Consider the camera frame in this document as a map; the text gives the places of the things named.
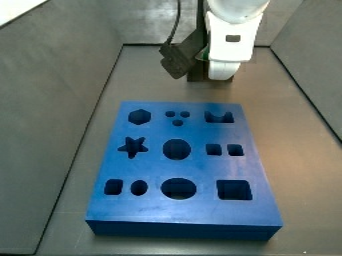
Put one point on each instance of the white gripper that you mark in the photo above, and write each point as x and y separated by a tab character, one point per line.
231	24

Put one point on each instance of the green oval cylinder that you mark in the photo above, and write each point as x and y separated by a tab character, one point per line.
203	54

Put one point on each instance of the blue foam shape block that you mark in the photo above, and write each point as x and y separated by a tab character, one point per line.
181	175

